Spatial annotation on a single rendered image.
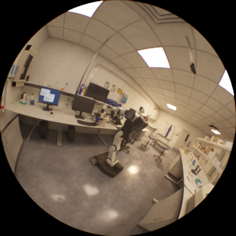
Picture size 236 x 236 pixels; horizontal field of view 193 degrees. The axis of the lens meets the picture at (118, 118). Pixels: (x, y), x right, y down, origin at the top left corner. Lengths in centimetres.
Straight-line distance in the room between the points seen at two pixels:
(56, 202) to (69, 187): 42
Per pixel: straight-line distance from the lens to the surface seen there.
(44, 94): 181
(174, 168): 306
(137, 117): 100
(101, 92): 219
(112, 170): 161
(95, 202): 144
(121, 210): 157
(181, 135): 672
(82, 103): 169
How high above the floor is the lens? 141
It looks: 11 degrees down
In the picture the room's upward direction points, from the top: 24 degrees clockwise
